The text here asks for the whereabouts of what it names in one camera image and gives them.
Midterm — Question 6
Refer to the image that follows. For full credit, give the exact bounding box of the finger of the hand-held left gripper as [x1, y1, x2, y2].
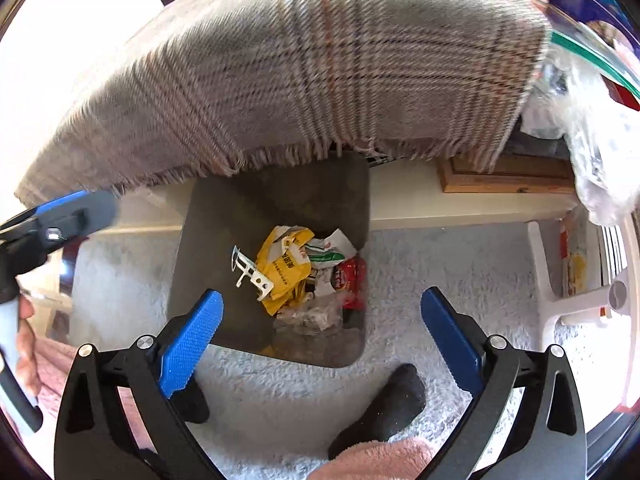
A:
[0, 189, 119, 262]

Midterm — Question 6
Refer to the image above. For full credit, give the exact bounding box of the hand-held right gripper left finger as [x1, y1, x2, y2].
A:
[54, 289, 227, 480]

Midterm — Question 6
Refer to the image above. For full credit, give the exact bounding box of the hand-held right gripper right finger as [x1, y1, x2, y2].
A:
[419, 286, 588, 480]

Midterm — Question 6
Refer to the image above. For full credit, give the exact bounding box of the red snack packet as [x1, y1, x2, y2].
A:
[332, 255, 369, 314]

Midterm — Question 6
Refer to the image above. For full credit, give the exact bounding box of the yellow wrapper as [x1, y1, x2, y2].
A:
[255, 225, 317, 316]

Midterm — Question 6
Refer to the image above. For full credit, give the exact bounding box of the clear foil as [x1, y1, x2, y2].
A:
[274, 294, 347, 334]

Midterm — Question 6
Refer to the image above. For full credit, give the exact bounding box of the dark grey trash bin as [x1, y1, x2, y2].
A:
[167, 152, 372, 368]

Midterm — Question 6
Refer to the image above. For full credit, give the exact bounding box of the white green printed wrapper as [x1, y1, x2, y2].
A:
[304, 229, 358, 306]

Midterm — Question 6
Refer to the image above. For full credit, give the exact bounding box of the person's left hand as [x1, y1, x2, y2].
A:
[15, 294, 45, 400]

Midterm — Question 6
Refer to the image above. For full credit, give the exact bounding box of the person's black sock foot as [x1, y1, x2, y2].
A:
[172, 385, 211, 425]
[327, 364, 427, 461]

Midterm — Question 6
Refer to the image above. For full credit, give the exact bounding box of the white plastic rack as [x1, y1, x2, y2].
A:
[527, 220, 632, 328]

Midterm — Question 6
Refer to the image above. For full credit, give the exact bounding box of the yellow snack packet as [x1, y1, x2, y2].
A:
[560, 210, 592, 299]

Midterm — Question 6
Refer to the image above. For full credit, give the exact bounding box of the clear plastic bag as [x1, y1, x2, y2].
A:
[522, 35, 640, 226]

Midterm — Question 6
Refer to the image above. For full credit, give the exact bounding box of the grey plaid tablecloth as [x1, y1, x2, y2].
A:
[15, 0, 553, 207]

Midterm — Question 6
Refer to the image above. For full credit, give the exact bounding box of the white table frame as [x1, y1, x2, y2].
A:
[105, 165, 583, 236]

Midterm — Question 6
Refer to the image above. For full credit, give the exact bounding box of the wooden frame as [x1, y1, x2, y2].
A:
[437, 152, 576, 195]

